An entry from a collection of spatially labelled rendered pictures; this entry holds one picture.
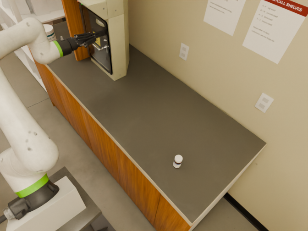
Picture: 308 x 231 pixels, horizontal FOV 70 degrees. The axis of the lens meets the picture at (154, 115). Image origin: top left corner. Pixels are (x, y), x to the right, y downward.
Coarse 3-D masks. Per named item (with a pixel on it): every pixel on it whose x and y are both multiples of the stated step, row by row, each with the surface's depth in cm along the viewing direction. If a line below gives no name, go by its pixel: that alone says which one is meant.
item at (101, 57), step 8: (88, 16) 141; (96, 16) 133; (88, 24) 147; (96, 24) 138; (104, 24) 130; (104, 32) 135; (104, 40) 140; (96, 56) 162; (104, 56) 152; (104, 64) 158
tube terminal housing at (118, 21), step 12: (108, 0) 120; (120, 0) 125; (108, 12) 124; (120, 12) 130; (108, 24) 130; (120, 24) 135; (120, 36) 141; (120, 48) 147; (120, 60) 154; (120, 72) 161
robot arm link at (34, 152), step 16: (0, 80) 71; (0, 96) 70; (16, 96) 74; (0, 112) 70; (16, 112) 72; (0, 128) 73; (16, 128) 71; (32, 128) 74; (16, 144) 72; (32, 144) 73; (48, 144) 76; (16, 160) 75; (32, 160) 73; (48, 160) 75
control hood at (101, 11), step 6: (78, 0) 119; (84, 0) 118; (90, 0) 118; (96, 0) 119; (102, 0) 119; (90, 6) 115; (96, 6) 117; (102, 6) 120; (96, 12) 119; (102, 12) 122; (102, 18) 124
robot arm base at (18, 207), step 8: (48, 184) 90; (40, 192) 86; (48, 192) 87; (56, 192) 90; (16, 200) 85; (24, 200) 85; (32, 200) 84; (40, 200) 85; (48, 200) 86; (8, 208) 84; (16, 208) 83; (24, 208) 84; (32, 208) 84; (0, 216) 82; (8, 216) 81; (16, 216) 81
